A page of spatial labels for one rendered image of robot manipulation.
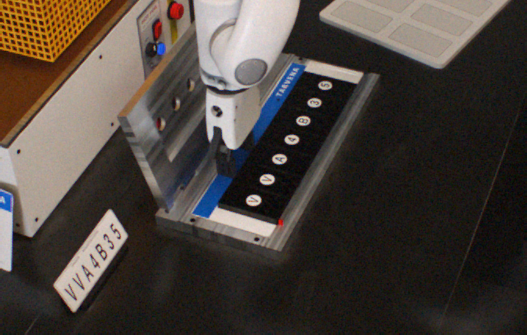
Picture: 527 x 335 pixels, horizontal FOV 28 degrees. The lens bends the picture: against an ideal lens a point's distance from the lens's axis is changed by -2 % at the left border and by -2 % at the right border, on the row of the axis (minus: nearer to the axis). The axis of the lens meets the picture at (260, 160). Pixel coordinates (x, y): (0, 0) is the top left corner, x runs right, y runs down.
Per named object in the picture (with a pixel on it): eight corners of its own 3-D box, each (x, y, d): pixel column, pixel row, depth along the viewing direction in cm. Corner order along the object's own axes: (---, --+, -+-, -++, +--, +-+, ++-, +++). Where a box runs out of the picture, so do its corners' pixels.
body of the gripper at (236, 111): (238, 98, 150) (241, 156, 158) (266, 56, 157) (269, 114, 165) (190, 86, 153) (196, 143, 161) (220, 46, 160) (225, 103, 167)
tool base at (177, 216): (281, 261, 155) (280, 245, 152) (156, 223, 162) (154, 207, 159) (379, 85, 184) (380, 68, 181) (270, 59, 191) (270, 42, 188)
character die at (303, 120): (325, 143, 170) (325, 137, 170) (270, 128, 174) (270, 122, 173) (336, 124, 174) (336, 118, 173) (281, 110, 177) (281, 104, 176)
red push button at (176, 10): (177, 25, 184) (176, 9, 182) (168, 23, 184) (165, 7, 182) (186, 14, 186) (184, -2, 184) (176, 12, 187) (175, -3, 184)
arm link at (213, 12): (267, 72, 151) (246, 37, 157) (263, -5, 142) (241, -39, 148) (210, 86, 149) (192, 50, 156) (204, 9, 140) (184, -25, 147)
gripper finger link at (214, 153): (210, 148, 154) (218, 167, 159) (230, 105, 158) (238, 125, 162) (203, 146, 155) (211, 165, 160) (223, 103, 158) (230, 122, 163)
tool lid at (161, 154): (126, 116, 148) (116, 116, 149) (172, 216, 159) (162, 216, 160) (254, -42, 177) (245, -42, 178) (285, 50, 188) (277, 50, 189)
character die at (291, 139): (314, 162, 167) (314, 157, 166) (257, 147, 170) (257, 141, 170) (325, 143, 170) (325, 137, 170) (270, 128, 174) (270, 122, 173)
